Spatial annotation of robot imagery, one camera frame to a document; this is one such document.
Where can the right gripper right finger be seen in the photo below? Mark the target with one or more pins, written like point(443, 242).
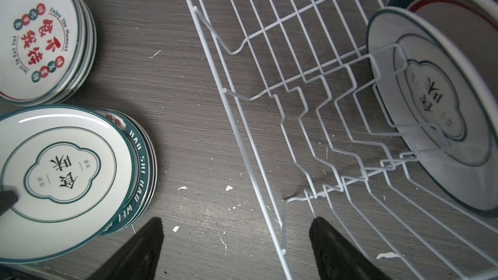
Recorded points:
point(336, 257)

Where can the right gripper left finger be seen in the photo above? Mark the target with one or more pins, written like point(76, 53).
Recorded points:
point(138, 258)

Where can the row plate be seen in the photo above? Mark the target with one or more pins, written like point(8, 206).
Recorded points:
point(145, 178)
point(72, 170)
point(48, 49)

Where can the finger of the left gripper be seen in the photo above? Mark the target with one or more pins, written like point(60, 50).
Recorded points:
point(7, 200)

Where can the white wire dish rack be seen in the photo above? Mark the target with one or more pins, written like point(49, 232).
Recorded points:
point(299, 90)

